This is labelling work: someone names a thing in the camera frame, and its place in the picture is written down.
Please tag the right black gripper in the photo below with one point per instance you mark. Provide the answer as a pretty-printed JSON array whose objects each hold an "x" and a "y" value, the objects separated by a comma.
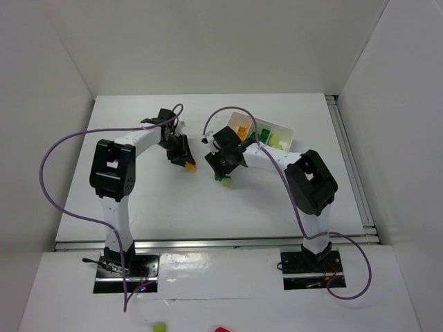
[{"x": 215, "y": 165}]

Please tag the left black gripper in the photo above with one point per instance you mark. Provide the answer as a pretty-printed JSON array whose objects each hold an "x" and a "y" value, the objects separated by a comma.
[{"x": 178, "y": 149}]

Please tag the pale yellow green lego stack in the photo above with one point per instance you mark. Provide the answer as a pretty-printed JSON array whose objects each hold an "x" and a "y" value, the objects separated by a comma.
[{"x": 226, "y": 181}]

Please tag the yellow orange lego piece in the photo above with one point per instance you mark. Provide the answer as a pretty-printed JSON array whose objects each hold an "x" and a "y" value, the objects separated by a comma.
[{"x": 190, "y": 167}]

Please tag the orange lego brick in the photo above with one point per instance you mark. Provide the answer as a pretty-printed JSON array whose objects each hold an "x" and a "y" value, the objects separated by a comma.
[{"x": 242, "y": 132}]

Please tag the green two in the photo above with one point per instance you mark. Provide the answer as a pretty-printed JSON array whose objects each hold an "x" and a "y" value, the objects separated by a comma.
[{"x": 263, "y": 136}]

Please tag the pale green lego brick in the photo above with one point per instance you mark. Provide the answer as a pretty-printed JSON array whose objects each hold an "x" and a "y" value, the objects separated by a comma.
[{"x": 274, "y": 142}]

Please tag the white divided plastic container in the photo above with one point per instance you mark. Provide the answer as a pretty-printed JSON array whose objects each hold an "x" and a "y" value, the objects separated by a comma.
[{"x": 239, "y": 119}]

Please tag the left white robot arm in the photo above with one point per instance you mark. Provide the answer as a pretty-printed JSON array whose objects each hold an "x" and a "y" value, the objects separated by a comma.
[{"x": 113, "y": 176}]

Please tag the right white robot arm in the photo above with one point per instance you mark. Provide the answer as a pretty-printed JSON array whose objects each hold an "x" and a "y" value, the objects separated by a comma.
[{"x": 306, "y": 178}]

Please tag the red object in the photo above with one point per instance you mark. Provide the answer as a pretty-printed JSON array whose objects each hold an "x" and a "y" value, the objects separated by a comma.
[{"x": 222, "y": 329}]

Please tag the lime green object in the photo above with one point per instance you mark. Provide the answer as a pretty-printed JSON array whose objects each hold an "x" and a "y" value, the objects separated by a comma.
[{"x": 159, "y": 327}]

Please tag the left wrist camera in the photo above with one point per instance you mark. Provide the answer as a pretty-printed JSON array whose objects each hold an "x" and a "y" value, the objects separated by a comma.
[{"x": 177, "y": 128}]

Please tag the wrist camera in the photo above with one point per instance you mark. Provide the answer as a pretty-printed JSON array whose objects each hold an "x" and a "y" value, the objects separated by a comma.
[
  {"x": 177, "y": 128},
  {"x": 209, "y": 141}
]

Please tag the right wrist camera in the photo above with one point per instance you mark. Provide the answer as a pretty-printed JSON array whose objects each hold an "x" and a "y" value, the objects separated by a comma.
[{"x": 209, "y": 141}]

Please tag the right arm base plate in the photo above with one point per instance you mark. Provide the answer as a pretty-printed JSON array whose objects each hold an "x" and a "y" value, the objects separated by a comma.
[{"x": 297, "y": 275}]

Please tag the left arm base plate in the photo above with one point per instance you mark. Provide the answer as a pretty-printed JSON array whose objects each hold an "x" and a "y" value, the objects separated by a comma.
[{"x": 142, "y": 275}]

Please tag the aluminium rail frame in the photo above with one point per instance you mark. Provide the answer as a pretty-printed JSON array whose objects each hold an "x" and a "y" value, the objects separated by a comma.
[{"x": 171, "y": 206}]

